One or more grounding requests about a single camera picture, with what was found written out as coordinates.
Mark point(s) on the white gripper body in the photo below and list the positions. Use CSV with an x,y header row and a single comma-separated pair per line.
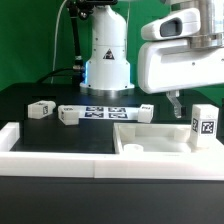
x,y
182,50

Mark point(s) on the white square tabletop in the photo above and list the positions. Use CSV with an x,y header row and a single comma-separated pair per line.
x,y
162,143

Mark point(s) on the white strip with AprilTags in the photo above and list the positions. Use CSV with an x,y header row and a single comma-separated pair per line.
x,y
103,112

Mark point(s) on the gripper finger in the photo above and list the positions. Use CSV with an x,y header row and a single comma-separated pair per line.
x,y
173,98

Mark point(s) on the white U-shaped obstacle fence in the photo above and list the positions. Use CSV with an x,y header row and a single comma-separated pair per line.
x,y
111,166

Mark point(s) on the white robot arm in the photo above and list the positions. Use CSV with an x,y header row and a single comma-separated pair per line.
x,y
107,72

